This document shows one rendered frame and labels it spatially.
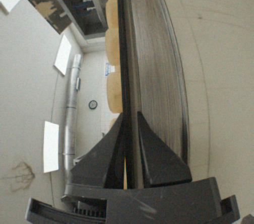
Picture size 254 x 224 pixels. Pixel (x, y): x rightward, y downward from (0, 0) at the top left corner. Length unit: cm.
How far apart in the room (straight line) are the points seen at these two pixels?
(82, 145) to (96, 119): 102
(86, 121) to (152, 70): 454
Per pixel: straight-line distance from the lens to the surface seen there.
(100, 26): 83
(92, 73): 525
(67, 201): 77
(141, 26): 19
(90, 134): 455
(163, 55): 17
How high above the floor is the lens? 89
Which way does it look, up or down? 4 degrees up
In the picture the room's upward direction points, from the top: 94 degrees counter-clockwise
